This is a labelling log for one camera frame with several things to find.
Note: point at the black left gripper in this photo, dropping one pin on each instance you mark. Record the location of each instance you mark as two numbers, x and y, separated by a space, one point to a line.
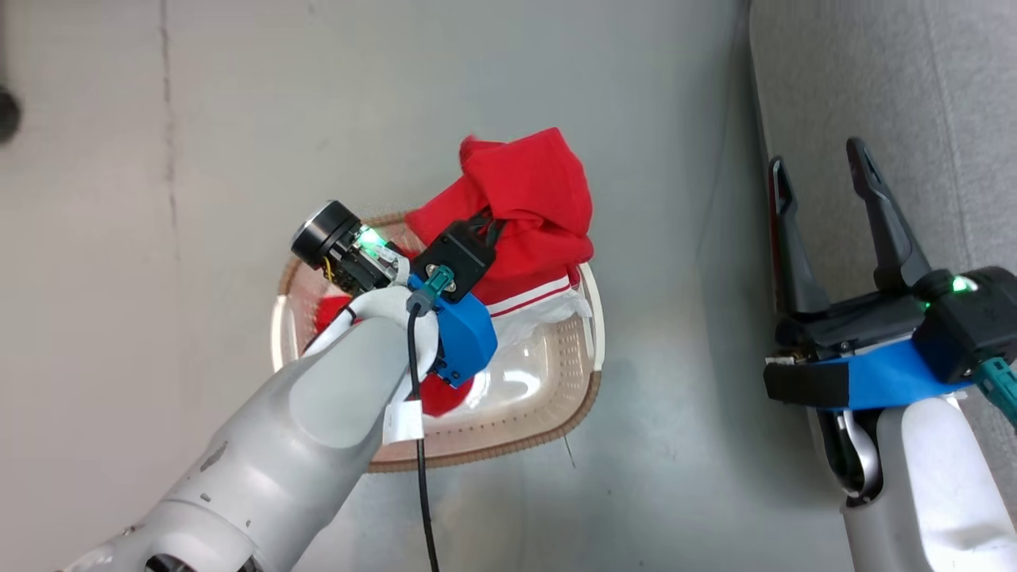
349 250

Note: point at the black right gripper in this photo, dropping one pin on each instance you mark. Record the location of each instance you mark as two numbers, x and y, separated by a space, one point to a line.
842 326

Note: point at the red garment with white stripes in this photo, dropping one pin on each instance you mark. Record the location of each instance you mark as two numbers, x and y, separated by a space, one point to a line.
524 191

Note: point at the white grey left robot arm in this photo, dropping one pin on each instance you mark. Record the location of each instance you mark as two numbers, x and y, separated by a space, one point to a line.
318 413

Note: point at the cream laundry basket brown rim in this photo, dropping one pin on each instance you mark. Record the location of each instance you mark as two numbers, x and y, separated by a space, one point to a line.
540 389

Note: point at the grey fabric sofa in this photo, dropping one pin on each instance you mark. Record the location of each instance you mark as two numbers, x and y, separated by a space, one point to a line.
914 79

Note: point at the black round caster foot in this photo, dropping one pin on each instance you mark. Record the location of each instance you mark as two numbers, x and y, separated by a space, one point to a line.
8 115

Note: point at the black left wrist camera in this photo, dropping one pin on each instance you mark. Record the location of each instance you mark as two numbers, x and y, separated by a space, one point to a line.
453 254

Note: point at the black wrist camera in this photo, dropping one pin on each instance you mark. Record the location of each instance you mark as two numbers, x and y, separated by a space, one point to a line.
453 254
977 326

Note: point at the teal left camera connector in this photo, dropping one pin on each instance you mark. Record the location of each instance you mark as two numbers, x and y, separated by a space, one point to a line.
435 282

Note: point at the teal camera connector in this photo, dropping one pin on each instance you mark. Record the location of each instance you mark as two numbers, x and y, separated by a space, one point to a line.
435 282
1003 391

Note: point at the blue left camera mount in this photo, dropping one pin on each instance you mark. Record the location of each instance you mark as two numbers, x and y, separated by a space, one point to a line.
469 334

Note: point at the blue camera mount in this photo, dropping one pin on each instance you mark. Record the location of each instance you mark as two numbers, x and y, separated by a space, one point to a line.
469 334
890 377

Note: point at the blue right camera mount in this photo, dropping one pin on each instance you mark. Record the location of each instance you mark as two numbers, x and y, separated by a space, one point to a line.
890 377

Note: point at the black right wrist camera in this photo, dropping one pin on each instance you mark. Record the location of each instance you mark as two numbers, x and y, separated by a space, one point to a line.
977 326

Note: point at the teal right camera connector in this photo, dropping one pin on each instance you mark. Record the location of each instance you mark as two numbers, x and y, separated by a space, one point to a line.
1003 391

